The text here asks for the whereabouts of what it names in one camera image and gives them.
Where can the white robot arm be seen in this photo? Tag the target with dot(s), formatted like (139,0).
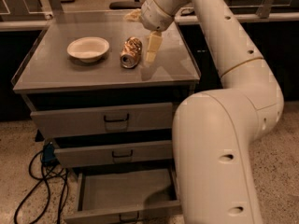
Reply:
(212,130)

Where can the middle grey drawer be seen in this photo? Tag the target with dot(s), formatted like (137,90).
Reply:
(114,154)

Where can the grey drawer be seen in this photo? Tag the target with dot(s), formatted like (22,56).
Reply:
(101,120)
(126,198)
(114,154)

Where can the dark counter cabinet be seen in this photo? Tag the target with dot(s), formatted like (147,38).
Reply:
(278,41)

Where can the bottom grey drawer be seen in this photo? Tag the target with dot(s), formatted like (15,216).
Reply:
(126,198)

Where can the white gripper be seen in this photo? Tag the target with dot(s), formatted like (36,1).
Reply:
(154,16)

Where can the white bowl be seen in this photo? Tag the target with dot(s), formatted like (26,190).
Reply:
(88,49)

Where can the orange soda can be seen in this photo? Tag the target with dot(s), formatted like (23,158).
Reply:
(130,55)

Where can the top grey drawer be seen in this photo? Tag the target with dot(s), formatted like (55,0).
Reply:
(101,120)

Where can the grey drawer cabinet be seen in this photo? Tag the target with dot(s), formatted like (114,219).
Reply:
(53,80)

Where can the blue power box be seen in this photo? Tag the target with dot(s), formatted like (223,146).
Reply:
(48,156)

